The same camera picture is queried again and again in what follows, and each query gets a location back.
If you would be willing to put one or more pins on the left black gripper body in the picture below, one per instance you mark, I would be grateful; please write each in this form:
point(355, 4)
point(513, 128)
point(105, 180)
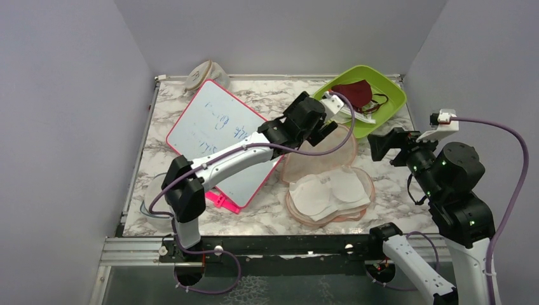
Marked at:
point(320, 129)

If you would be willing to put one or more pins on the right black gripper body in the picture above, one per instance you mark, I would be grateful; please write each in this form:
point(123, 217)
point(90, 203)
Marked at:
point(407, 140)

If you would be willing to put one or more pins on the peach floral mesh laundry bag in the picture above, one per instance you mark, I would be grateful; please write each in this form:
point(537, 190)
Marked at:
point(336, 150)

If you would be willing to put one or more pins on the white bra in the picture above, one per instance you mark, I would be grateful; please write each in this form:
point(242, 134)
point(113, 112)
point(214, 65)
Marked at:
point(338, 195)

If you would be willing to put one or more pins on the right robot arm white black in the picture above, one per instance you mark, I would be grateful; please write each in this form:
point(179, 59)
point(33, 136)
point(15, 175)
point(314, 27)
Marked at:
point(463, 220)

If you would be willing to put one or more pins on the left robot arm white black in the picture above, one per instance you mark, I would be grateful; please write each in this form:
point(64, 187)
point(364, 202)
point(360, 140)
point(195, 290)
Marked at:
point(187, 181)

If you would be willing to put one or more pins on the maroon bra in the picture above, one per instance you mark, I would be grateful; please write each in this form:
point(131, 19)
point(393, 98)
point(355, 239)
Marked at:
point(361, 96)

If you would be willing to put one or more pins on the green plastic bin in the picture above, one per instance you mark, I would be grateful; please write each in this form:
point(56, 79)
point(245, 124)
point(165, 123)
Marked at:
point(379, 84)

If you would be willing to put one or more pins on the pink framed whiteboard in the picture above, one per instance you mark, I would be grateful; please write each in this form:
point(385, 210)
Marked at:
point(212, 121)

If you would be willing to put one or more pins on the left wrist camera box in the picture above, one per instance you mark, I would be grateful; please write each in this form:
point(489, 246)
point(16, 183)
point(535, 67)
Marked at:
point(332, 104)

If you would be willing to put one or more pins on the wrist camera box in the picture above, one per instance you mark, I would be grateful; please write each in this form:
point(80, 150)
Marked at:
point(332, 104)
point(442, 124)

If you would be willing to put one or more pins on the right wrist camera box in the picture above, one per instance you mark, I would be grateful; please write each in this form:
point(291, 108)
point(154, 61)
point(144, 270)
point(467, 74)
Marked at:
point(442, 124)

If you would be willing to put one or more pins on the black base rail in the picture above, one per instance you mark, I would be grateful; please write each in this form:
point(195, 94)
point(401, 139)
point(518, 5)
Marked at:
point(280, 255)

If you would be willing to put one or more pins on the aluminium frame rail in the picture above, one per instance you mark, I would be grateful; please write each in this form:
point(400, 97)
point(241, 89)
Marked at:
point(135, 251)

